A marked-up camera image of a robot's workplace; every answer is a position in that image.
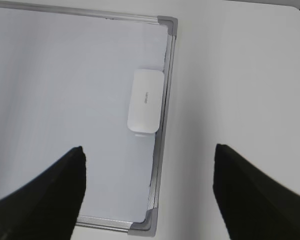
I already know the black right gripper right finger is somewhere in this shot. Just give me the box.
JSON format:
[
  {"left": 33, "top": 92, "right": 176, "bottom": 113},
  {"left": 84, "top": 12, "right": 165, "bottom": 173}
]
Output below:
[{"left": 212, "top": 144, "right": 300, "bottom": 240}]

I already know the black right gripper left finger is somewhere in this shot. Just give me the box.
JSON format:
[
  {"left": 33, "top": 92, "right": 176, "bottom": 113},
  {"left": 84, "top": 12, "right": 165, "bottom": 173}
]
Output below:
[{"left": 0, "top": 146, "right": 87, "bottom": 240}]

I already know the white rectangular board eraser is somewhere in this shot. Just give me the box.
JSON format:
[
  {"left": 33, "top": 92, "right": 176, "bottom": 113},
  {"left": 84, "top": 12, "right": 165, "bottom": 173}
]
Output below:
[{"left": 127, "top": 69, "right": 165, "bottom": 134}]

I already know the white aluminium-framed whiteboard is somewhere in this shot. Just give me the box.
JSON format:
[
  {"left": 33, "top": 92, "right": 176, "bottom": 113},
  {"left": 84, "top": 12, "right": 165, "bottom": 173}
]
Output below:
[{"left": 0, "top": 1, "right": 178, "bottom": 237}]

